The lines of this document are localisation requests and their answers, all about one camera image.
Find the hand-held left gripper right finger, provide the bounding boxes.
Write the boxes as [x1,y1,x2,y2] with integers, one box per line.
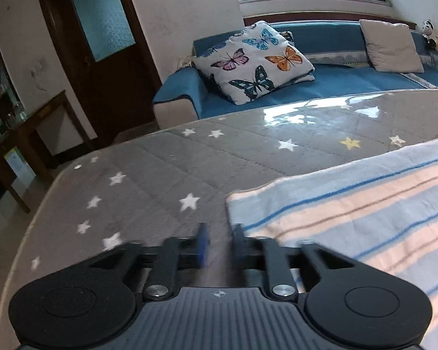
[231,224,354,301]

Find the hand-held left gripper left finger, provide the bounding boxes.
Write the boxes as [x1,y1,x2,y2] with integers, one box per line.
[88,222,210,301]

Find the striped blue and pink towel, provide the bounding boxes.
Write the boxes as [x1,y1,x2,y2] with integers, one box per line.
[226,131,438,350]

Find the grey star-print tablecloth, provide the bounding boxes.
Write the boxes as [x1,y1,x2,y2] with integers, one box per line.
[0,89,438,350]

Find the butterfly print pillow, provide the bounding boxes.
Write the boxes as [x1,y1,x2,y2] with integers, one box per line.
[192,21,316,106]

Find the blue sofa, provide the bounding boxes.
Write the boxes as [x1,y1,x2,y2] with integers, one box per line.
[152,20,438,130]

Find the dark wooden door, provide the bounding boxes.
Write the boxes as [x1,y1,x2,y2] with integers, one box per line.
[34,0,163,150]

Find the pale blue box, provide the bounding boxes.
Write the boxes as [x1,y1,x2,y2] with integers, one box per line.
[4,148,35,186]

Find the dark wooden side table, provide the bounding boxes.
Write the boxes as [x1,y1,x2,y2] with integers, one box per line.
[7,90,95,190]

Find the beige pillow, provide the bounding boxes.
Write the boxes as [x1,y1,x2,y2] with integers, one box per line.
[359,19,425,74]

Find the glass-front display cabinet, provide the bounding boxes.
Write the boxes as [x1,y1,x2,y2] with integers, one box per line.
[0,27,32,214]

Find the panda plush toy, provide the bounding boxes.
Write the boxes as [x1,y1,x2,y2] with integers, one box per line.
[421,20,438,44]

